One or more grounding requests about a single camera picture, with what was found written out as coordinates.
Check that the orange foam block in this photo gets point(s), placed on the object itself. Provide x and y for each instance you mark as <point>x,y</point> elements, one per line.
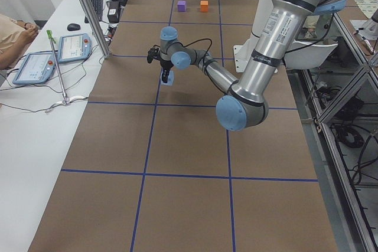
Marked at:
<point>204,6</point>

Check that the far blue teach pendant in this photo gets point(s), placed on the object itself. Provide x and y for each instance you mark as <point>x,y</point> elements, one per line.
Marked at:
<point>74,48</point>

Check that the near blue teach pendant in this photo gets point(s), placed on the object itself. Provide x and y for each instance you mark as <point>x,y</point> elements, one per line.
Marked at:
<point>36,68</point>

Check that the brown paper table cover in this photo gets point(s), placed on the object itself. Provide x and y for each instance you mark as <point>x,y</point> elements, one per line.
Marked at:
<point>151,169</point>

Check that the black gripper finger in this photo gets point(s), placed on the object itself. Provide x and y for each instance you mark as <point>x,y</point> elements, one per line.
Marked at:
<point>163,76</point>
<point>167,72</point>

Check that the aluminium frame post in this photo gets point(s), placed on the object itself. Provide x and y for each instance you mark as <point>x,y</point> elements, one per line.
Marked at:
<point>95,26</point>

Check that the blue teach pendant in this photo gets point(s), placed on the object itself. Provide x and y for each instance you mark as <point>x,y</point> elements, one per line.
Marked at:
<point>36,68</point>
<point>74,48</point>

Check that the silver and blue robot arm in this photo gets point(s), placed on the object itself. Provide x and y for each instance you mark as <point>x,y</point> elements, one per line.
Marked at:
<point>243,104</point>

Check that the person's hand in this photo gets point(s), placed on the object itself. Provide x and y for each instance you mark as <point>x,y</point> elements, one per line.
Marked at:
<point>27,36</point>

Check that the metal rod stand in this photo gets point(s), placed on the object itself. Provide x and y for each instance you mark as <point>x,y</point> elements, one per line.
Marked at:
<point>66,99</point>

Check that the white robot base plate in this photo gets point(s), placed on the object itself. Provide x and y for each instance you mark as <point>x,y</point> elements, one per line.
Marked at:
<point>242,55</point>

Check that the white chair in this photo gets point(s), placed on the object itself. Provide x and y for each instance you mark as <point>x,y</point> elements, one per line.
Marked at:
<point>299,57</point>

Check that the black power adapter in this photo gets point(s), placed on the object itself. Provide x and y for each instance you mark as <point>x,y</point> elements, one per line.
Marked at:
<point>113,13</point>

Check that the black keyboard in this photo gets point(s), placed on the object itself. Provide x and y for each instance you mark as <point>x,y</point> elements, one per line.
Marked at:
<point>98,8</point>

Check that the black computer mouse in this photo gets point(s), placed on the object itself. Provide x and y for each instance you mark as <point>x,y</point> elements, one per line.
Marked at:
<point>73,27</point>

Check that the purple foam block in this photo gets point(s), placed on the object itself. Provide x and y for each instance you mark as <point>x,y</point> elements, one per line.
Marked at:
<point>181,6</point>

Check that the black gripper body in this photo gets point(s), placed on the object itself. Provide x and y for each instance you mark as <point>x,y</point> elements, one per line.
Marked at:
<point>166,65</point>

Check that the light blue foam block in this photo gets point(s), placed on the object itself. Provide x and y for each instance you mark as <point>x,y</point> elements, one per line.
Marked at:
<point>170,81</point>

